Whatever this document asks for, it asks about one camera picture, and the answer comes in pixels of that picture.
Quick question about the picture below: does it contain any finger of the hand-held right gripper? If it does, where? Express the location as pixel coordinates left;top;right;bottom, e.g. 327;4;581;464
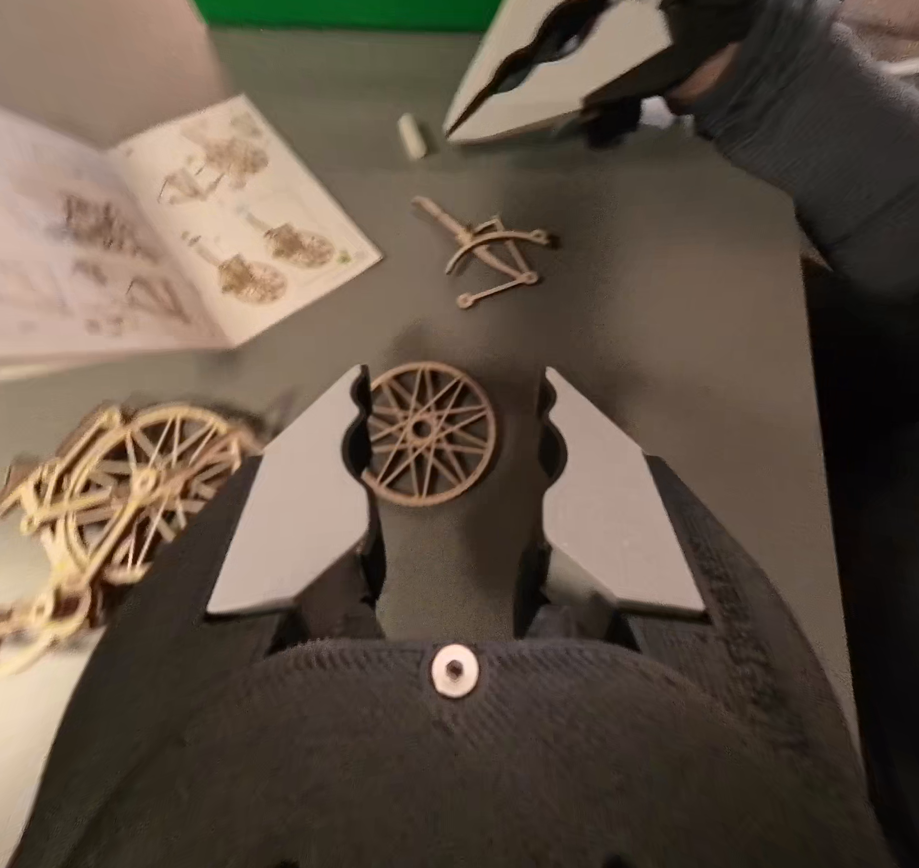
447;0;673;145
442;0;626;135

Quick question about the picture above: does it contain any person's right forearm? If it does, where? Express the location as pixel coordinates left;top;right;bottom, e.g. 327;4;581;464
689;0;919;273

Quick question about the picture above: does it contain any partly built wooden model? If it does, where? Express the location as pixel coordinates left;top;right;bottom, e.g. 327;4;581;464
0;400;267;675

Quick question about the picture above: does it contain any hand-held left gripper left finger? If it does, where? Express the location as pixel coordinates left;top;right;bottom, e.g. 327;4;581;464
207;364;381;632

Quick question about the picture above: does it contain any wooden fork frame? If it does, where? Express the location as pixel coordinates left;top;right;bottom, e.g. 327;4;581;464
413;195;552;310

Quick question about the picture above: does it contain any wooden spoked wheel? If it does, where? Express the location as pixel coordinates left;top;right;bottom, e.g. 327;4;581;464
359;361;498;508

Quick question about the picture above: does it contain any person's right hand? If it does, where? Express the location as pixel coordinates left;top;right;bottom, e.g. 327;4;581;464
664;45;744;118

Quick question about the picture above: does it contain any white instruction booklet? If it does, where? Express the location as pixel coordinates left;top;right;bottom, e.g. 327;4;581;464
0;92;383;381

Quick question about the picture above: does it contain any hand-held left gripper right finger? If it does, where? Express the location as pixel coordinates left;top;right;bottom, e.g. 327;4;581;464
535;367;706;632

